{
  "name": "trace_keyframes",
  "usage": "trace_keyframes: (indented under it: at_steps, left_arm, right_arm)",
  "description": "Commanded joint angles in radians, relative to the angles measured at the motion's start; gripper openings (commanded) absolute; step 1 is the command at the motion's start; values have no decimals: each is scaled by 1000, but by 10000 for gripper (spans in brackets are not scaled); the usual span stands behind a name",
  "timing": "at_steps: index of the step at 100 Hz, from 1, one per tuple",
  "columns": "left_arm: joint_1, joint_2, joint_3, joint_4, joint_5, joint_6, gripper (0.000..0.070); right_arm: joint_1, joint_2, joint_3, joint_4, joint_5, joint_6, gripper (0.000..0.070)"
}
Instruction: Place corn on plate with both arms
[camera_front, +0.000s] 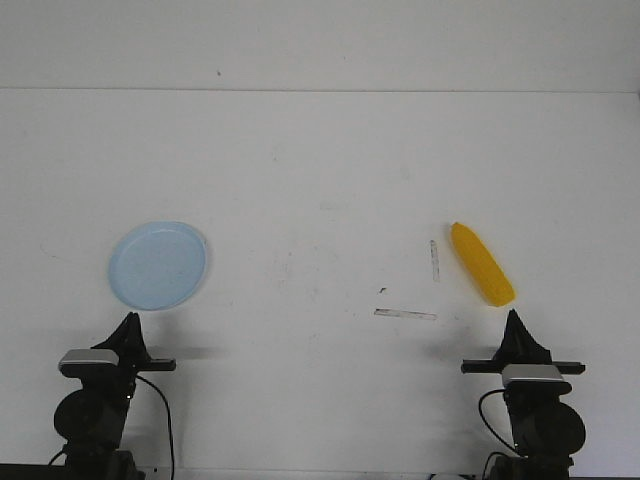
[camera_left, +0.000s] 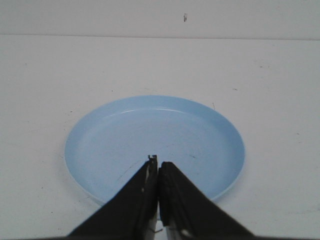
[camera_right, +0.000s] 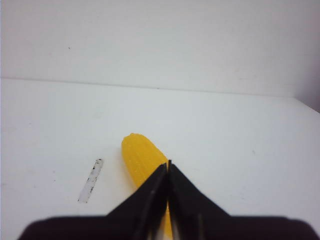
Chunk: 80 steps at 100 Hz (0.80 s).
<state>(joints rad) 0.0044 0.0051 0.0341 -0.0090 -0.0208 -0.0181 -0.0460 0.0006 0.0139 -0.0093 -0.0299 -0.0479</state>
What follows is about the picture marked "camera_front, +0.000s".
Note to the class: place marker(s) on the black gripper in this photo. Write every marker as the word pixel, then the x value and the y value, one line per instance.
pixel 516 337
pixel 122 364

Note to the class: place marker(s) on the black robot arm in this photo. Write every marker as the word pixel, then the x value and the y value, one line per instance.
pixel 92 418
pixel 545 431

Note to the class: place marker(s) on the yellow corn cob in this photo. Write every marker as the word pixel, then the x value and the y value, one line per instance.
pixel 481 266

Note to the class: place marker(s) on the light blue round plate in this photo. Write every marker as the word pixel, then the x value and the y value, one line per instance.
pixel 158 265

